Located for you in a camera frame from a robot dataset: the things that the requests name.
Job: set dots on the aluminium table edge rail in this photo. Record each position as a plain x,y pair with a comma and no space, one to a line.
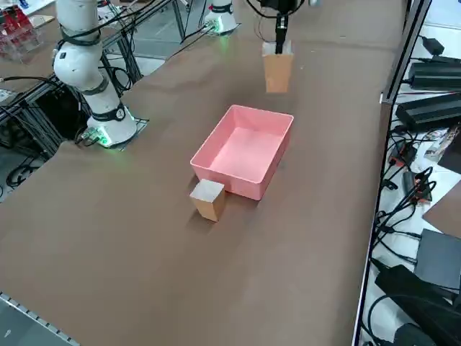
32,314

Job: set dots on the clear acrylic shelf, red packets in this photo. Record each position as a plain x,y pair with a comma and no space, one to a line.
19,43

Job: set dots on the black equipment rack frame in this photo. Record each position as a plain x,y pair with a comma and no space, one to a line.
54,115

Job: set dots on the pink plastic tray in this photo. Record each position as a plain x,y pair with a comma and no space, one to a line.
234,184

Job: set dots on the black red connector block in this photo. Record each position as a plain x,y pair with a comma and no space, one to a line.
405,155

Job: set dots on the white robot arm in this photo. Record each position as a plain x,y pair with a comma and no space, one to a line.
225,21
77,65

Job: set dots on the flat dark grey box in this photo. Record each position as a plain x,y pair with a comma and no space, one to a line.
439,256

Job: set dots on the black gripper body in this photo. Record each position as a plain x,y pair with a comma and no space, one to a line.
280,5

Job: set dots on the small black power adapter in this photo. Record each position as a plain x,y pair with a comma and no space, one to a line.
434,45

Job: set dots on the large black power adapter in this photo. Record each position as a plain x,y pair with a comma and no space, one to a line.
428,111
436,74

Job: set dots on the brown board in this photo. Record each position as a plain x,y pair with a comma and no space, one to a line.
448,212

